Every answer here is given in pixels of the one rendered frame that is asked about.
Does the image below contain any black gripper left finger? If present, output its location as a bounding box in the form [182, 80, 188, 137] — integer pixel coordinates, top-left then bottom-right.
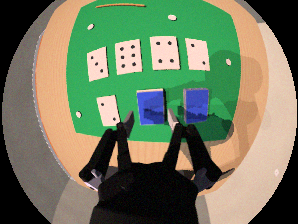
[79, 110, 136, 191]

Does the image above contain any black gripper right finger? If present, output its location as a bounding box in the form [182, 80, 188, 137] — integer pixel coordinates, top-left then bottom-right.
[153, 108, 222, 193]

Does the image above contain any blue card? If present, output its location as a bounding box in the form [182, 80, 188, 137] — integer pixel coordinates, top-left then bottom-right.
[137, 91, 164, 125]
[186, 89, 209, 124]

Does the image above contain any green felt mat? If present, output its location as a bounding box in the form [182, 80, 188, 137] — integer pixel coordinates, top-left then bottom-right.
[66, 0, 241, 143]

